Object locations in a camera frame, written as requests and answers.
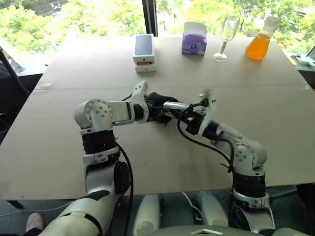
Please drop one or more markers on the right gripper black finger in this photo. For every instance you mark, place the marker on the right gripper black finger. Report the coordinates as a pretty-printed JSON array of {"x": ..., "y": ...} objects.
[{"x": 178, "y": 115}]

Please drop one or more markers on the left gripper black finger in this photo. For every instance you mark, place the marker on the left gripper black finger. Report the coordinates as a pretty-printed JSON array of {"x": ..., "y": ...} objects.
[
  {"x": 164, "y": 115},
  {"x": 169, "y": 97}
]

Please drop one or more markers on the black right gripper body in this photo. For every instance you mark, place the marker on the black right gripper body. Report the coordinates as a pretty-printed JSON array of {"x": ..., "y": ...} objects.
[{"x": 194, "y": 123}]

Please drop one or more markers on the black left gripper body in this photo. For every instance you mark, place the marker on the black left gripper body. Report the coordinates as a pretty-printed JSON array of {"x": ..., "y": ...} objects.
[{"x": 153, "y": 108}]

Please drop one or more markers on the shiny metal cup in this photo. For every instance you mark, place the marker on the shiny metal cup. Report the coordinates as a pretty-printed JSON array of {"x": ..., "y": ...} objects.
[{"x": 176, "y": 105}]

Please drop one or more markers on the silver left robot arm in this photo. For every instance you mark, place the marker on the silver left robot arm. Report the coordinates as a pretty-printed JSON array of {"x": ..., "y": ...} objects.
[{"x": 98, "y": 115}]

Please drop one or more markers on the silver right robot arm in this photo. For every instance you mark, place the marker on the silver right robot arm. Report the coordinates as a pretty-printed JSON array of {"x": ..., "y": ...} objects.
[{"x": 246, "y": 152}]

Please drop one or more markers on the small white phone box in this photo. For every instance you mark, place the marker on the small white phone box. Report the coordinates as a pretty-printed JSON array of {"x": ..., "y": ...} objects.
[{"x": 145, "y": 68}]

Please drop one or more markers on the large white phone box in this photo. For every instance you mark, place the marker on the large white phone box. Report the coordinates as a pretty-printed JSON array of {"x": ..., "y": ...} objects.
[{"x": 144, "y": 48}]

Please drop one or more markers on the purple tissue box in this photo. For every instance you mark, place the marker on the purple tissue box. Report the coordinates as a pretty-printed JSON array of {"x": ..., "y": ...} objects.
[{"x": 194, "y": 41}]

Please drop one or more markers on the clear wine glass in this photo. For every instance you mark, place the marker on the clear wine glass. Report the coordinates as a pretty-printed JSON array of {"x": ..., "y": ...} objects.
[{"x": 227, "y": 32}]

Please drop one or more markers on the silver rounded robot leg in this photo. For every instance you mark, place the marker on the silver rounded robot leg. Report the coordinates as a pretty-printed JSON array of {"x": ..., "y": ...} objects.
[
  {"x": 147, "y": 214},
  {"x": 211, "y": 209}
]

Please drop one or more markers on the flask with orange liquid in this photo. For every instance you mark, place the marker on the flask with orange liquid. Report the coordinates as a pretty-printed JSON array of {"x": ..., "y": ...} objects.
[{"x": 258, "y": 48}]

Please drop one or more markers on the grey robot torso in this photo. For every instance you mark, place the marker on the grey robot torso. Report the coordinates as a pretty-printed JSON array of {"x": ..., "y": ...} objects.
[{"x": 221, "y": 231}]

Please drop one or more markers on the white shoe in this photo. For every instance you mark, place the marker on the white shoe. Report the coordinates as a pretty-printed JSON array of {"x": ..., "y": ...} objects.
[{"x": 34, "y": 221}]

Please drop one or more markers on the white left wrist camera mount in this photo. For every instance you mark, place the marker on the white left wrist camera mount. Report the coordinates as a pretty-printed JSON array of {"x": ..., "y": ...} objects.
[{"x": 139, "y": 94}]

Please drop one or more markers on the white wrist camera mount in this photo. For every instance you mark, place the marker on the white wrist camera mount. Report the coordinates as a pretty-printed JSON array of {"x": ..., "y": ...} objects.
[
  {"x": 209, "y": 105},
  {"x": 139, "y": 94}
]

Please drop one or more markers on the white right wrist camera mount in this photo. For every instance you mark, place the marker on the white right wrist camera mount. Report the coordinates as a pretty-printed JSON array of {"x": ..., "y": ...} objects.
[{"x": 209, "y": 105}]

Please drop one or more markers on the dark window frame post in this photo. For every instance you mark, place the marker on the dark window frame post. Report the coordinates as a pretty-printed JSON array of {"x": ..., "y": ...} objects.
[{"x": 149, "y": 17}]

